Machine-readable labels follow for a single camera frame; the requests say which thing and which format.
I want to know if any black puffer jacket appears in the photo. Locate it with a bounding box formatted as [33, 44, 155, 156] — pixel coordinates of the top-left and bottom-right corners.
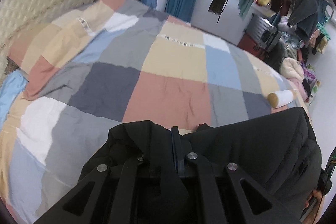
[80, 107, 322, 223]

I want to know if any person's right hand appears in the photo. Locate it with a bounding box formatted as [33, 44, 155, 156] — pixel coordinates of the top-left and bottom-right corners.
[304, 187, 325, 224]

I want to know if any patchwork pastel bed quilt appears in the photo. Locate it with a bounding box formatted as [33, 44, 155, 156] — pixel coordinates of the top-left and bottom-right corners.
[1, 0, 304, 223]

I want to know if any white roll cardboard tube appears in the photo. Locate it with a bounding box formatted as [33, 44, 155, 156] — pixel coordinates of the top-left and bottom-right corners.
[266, 90, 295, 109]

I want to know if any cream fluffy blanket pile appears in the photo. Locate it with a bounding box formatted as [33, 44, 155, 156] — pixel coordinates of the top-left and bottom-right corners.
[280, 57, 305, 83]

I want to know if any grey suitcase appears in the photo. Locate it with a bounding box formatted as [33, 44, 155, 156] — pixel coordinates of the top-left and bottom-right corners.
[244, 14, 281, 53]

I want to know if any dark grey hanging coat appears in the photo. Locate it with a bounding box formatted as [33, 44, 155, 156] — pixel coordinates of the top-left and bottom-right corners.
[287, 0, 320, 42]

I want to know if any teal clip hanger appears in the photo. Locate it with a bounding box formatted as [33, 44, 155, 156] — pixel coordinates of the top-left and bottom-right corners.
[317, 2, 334, 41]

